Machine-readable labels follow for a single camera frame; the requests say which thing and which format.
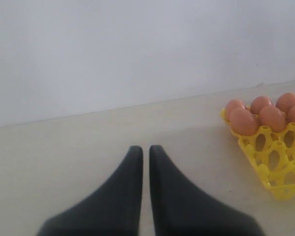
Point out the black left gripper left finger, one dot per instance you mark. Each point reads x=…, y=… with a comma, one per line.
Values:
x=112, y=210

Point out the yellow plastic egg tray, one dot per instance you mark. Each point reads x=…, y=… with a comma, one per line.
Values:
x=272, y=156

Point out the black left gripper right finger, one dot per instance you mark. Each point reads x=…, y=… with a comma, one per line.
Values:
x=180, y=208

